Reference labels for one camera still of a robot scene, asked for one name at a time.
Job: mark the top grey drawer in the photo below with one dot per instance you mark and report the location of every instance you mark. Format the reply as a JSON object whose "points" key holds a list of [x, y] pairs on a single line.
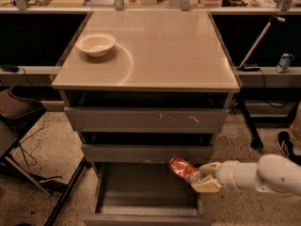
{"points": [[143, 120]]}

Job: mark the bottom grey drawer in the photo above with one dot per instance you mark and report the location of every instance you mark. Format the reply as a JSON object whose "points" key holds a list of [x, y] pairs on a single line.
{"points": [[130, 194]]}

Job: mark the white bowl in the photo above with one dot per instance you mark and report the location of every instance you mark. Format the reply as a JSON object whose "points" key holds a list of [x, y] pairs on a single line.
{"points": [[95, 44]]}

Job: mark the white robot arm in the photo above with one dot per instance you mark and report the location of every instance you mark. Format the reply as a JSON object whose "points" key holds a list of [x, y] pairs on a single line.
{"points": [[272, 176]]}

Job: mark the grey drawer cabinet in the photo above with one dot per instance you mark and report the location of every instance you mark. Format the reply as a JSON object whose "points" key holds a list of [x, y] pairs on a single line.
{"points": [[162, 59]]}

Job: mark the black table leg right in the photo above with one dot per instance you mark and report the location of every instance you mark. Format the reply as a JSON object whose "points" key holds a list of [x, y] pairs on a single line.
{"points": [[256, 142]]}

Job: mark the grey drawer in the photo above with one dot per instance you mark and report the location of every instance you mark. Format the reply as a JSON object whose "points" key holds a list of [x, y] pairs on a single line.
{"points": [[145, 153], [143, 120], [130, 194]]}

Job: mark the black table leg left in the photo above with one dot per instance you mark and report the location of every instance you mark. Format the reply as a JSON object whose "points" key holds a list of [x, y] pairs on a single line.
{"points": [[66, 192]]}

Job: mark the white stick with black tip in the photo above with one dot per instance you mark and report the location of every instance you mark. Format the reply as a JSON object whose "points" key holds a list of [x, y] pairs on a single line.
{"points": [[273, 19]]}

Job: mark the black table leg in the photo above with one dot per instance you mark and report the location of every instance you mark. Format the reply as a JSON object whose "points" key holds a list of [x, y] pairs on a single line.
{"points": [[256, 142], [66, 192]]}

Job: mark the middle grey drawer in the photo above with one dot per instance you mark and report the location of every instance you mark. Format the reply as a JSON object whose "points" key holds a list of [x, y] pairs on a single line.
{"points": [[145, 153]]}

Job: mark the dark chair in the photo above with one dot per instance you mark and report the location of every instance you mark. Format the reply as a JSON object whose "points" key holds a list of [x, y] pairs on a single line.
{"points": [[17, 116]]}

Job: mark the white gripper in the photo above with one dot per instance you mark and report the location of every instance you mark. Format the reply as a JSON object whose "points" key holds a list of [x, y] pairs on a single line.
{"points": [[228, 174]]}

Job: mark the black white sneaker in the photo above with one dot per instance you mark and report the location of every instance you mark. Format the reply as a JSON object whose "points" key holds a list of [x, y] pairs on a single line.
{"points": [[286, 147]]}

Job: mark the blue white can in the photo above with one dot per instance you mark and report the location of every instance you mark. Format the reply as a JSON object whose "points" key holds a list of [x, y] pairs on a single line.
{"points": [[284, 62]]}

